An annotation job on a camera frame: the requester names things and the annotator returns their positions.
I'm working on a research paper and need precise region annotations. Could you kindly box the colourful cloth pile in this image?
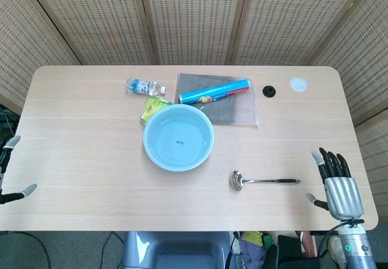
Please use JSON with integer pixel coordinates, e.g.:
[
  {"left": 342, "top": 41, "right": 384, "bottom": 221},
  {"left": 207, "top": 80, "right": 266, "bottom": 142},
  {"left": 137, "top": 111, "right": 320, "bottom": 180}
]
[{"left": 239, "top": 231, "right": 273, "bottom": 269}]

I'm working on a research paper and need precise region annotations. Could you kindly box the white shoe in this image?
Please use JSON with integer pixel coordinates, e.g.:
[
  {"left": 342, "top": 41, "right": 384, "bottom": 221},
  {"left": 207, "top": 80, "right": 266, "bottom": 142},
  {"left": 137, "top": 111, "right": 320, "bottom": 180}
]
[{"left": 327, "top": 235, "right": 347, "bottom": 267}]

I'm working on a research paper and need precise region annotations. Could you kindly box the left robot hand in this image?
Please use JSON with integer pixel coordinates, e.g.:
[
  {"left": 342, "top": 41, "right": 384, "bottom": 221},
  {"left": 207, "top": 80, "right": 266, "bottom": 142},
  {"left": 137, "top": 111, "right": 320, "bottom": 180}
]
[{"left": 0, "top": 134, "right": 38, "bottom": 205}]

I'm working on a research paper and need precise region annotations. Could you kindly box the stainless steel ladle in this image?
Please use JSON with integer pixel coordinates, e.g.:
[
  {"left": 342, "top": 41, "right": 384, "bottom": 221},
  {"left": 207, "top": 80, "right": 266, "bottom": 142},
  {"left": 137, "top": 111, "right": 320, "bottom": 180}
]
[{"left": 231, "top": 169, "right": 301, "bottom": 192}]

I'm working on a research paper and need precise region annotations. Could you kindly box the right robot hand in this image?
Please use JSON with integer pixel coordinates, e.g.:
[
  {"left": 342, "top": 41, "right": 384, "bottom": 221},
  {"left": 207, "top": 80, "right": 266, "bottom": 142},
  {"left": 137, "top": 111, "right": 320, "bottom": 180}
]
[{"left": 306, "top": 147, "right": 364, "bottom": 221}]

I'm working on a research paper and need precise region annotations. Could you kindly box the clear plastic water bottle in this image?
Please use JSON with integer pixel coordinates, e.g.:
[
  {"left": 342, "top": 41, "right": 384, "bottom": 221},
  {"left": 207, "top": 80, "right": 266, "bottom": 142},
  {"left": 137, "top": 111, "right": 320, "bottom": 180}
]
[{"left": 125, "top": 77, "right": 167, "bottom": 96}]

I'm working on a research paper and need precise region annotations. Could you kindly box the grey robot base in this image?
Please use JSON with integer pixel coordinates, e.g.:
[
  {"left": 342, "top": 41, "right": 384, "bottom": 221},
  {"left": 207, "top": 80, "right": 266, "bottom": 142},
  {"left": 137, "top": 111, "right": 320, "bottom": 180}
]
[{"left": 121, "top": 231, "right": 234, "bottom": 269}]

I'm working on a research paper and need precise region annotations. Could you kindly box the blue food wrap box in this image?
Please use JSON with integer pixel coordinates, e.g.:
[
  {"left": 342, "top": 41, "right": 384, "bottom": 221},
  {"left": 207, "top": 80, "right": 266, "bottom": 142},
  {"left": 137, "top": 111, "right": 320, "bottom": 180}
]
[{"left": 178, "top": 79, "right": 251, "bottom": 105}]

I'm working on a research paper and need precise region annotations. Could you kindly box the light blue plastic basin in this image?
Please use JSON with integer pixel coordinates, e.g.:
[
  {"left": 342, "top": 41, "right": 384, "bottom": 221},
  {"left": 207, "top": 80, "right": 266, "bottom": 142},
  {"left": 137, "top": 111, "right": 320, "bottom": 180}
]
[{"left": 142, "top": 104, "right": 215, "bottom": 172}]

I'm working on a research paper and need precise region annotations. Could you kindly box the black floor cable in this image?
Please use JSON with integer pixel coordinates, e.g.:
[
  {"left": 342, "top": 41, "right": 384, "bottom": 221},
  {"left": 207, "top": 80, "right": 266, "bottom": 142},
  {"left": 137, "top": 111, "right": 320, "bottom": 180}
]
[{"left": 0, "top": 231, "right": 51, "bottom": 269}]

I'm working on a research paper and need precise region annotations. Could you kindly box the white round grommet cover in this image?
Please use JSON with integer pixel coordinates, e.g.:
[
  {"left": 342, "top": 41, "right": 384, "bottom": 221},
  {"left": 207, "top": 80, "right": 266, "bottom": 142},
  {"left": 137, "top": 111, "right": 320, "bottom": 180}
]
[{"left": 289, "top": 77, "right": 308, "bottom": 93}]

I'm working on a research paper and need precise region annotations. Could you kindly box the yellow green snack packet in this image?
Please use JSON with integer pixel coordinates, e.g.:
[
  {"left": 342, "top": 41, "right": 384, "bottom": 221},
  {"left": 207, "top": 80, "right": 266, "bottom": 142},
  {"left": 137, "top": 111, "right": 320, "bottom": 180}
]
[{"left": 139, "top": 96, "right": 173, "bottom": 126}]

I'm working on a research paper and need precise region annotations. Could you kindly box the black box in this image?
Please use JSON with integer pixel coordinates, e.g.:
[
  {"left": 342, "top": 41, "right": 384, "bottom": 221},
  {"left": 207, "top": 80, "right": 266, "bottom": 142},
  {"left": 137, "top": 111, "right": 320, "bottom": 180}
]
[{"left": 277, "top": 234, "right": 301, "bottom": 264}]

